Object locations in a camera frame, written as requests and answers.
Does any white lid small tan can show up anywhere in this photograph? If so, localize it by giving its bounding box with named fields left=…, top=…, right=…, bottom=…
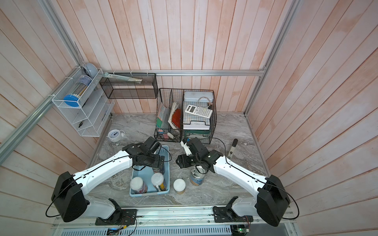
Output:
left=173, top=179, right=186, bottom=194

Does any white alarm clock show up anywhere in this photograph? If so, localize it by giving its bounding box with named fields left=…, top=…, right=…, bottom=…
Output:
left=107, top=129, right=125, bottom=143

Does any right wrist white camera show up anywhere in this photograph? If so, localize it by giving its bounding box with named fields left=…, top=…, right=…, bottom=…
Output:
left=180, top=140, right=192, bottom=156

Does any blue yellow pull tab can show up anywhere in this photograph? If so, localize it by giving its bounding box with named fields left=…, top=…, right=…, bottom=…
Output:
left=190, top=166, right=206, bottom=186

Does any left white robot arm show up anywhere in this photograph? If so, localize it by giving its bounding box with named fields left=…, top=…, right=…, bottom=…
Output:
left=51, top=137, right=165, bottom=224

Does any black mesh wall basket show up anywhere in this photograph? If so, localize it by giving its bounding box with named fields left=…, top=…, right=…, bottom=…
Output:
left=99, top=72, right=158, bottom=99

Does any green folder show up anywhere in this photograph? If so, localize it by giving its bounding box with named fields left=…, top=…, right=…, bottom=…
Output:
left=184, top=130, right=211, bottom=139

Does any black wire desk organizer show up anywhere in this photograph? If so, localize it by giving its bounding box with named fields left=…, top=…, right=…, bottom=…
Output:
left=154, top=88, right=217, bottom=144

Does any aluminium rail frame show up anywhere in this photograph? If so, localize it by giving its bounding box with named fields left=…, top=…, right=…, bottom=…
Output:
left=49, top=205, right=302, bottom=236

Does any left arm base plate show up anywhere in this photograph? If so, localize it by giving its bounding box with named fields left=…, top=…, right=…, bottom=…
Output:
left=95, top=209, right=137, bottom=226

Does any white wire wall shelf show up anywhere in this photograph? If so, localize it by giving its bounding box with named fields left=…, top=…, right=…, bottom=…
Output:
left=52, top=68, right=115, bottom=137

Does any blue cap clear tube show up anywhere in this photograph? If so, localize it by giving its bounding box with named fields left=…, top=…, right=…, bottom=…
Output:
left=64, top=75, right=92, bottom=107

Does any white eraser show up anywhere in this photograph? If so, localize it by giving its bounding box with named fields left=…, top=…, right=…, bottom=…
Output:
left=167, top=132, right=175, bottom=139

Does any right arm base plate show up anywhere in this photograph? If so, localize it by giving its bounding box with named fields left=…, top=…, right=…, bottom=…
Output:
left=213, top=206, right=254, bottom=223

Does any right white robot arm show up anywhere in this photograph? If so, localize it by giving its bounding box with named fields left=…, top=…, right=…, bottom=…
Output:
left=176, top=138, right=290, bottom=227

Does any light blue plastic basket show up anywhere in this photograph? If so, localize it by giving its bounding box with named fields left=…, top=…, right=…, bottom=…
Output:
left=130, top=145, right=171, bottom=197

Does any pale green ruler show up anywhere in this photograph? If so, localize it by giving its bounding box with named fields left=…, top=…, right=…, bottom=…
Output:
left=103, top=73, right=143, bottom=83

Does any black marker pen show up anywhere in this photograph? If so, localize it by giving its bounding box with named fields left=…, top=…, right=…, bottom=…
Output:
left=227, top=139, right=238, bottom=159

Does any white calculator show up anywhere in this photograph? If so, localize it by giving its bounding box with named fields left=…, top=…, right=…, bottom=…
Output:
left=185, top=105, right=213, bottom=119

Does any white lid red label can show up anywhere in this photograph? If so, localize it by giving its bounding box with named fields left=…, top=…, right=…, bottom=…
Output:
left=130, top=177, right=148, bottom=194

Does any white storage box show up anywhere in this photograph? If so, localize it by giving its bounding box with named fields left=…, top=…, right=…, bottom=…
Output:
left=183, top=91, right=214, bottom=105

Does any red notebook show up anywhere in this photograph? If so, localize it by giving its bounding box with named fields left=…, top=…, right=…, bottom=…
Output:
left=171, top=108, right=181, bottom=129

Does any white lid yellow label can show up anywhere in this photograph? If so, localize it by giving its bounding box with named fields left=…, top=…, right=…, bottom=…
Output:
left=151, top=173, right=167, bottom=191

